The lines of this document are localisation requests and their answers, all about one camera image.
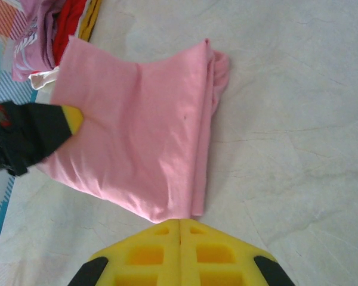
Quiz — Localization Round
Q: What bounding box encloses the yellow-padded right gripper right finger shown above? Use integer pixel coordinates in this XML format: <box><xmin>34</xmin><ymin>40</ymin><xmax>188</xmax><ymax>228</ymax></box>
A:
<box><xmin>178</xmin><ymin>219</ymin><xmax>297</xmax><ymax>286</ymax></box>

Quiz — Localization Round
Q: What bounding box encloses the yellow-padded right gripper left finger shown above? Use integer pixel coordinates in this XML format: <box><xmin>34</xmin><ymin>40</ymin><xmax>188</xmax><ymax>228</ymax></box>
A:
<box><xmin>67</xmin><ymin>219</ymin><xmax>181</xmax><ymax>286</ymax></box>

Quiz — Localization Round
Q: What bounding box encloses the pink t-shirt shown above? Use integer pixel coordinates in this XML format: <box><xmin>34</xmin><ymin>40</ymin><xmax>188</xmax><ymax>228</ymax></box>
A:
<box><xmin>35</xmin><ymin>38</ymin><xmax>231</xmax><ymax>224</ymax></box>

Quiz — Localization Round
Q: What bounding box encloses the white folded t-shirt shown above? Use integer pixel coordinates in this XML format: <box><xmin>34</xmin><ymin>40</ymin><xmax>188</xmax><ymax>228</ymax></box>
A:
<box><xmin>28</xmin><ymin>66</ymin><xmax>61</xmax><ymax>92</ymax></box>

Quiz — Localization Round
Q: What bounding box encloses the mauve folded printed t-shirt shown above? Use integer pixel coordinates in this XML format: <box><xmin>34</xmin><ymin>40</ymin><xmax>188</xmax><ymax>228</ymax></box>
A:
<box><xmin>11</xmin><ymin>0</ymin><xmax>67</xmax><ymax>83</ymax></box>

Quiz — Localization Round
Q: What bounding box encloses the red folded t-shirt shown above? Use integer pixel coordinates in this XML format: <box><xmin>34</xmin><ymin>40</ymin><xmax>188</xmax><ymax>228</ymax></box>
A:
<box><xmin>52</xmin><ymin>0</ymin><xmax>89</xmax><ymax>67</ymax></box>

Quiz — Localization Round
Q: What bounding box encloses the yellow folded t-shirt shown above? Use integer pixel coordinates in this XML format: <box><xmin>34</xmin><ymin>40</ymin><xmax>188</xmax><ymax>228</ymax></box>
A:
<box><xmin>77</xmin><ymin>0</ymin><xmax>104</xmax><ymax>42</ymax></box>

